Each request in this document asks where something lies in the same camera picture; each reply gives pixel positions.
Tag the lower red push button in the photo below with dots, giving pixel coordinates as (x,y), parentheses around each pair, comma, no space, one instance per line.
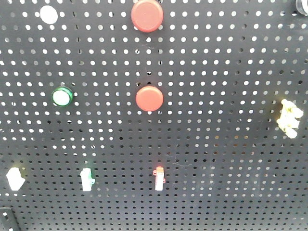
(149,98)

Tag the red push button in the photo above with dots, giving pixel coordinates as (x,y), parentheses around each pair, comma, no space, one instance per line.
(149,98)
(147,15)

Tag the green ringed push button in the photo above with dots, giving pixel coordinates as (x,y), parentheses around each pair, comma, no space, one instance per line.
(62,96)

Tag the upper red push button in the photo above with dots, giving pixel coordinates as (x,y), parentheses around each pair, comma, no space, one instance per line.
(147,15)

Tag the white round push button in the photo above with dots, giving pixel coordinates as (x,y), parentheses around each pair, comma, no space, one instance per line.
(48,14)

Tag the black perforated pegboard panel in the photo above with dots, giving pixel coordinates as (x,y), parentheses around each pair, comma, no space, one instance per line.
(223,67)

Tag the red-topped white toggle switch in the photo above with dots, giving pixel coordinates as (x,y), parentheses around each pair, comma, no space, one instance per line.
(159,178)

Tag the green-topped white toggle switch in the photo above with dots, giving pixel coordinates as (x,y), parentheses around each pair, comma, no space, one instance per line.
(86,179)

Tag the yellow white rotary switch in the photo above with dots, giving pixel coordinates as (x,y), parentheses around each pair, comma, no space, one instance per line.
(288,121)

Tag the yellow-topped white toggle switch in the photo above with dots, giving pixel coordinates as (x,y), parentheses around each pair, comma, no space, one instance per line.
(14,178)

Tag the black left mounting bracket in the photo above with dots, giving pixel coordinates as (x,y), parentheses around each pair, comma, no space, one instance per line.
(7,220)

